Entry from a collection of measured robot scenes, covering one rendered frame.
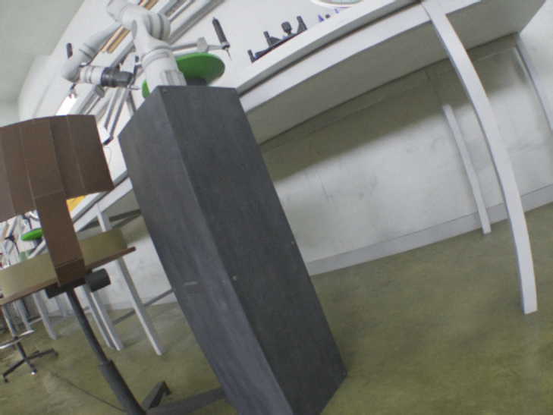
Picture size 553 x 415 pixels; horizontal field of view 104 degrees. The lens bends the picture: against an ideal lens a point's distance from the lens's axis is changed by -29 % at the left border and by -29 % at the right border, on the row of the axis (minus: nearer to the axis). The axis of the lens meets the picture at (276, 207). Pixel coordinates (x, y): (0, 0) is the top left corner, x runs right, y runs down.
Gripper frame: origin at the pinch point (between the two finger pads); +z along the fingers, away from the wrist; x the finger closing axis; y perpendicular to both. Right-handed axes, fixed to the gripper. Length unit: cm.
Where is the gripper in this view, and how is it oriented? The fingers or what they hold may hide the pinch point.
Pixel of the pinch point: (144, 89)
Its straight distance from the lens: 115.1
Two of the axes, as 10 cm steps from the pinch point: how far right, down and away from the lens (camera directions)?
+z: 9.6, 2.3, 1.2
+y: 2.3, -9.7, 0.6
